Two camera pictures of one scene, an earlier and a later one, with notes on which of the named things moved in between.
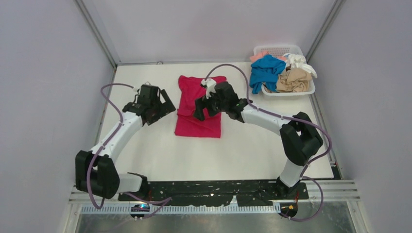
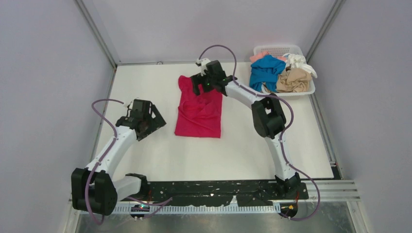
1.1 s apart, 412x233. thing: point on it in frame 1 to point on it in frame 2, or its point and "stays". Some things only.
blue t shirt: [266, 70] stays
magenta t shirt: [190, 91] stays
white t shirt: [299, 61] stays
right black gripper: [200, 104] to [197, 80]
